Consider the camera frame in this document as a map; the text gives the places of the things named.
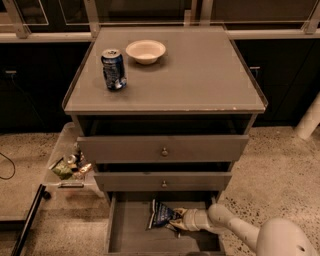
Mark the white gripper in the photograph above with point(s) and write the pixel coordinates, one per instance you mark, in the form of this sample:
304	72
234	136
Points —
190	220

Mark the blue chip bag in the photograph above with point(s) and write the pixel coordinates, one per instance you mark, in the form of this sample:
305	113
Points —
161	215

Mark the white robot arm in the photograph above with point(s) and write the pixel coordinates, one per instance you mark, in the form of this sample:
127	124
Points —
276	237

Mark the bottom grey open drawer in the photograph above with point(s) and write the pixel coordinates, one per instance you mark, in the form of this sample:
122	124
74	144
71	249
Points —
128	233

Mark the top grey drawer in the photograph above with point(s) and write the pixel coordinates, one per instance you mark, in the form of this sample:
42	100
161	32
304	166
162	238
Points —
163	149

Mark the middle grey drawer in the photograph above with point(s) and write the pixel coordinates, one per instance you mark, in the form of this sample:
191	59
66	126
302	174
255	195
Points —
162	181

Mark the grey drawer cabinet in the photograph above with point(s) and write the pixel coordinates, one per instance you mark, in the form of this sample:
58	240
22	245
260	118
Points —
200	86

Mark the clear plastic storage bin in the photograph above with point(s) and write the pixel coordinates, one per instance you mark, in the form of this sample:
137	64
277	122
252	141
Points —
67	148

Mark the green snack packet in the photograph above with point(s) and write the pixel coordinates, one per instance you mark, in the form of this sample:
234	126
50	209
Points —
62	170

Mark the white paper bowl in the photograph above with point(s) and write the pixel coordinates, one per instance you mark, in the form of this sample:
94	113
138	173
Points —
145	52

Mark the blue soda can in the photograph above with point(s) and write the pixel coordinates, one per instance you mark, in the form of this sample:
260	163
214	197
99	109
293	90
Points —
113	69

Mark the black metal floor rail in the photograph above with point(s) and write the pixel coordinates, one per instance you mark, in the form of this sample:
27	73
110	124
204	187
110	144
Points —
20	242

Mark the white post at right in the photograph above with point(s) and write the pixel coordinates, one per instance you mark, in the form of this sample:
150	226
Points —
310	120

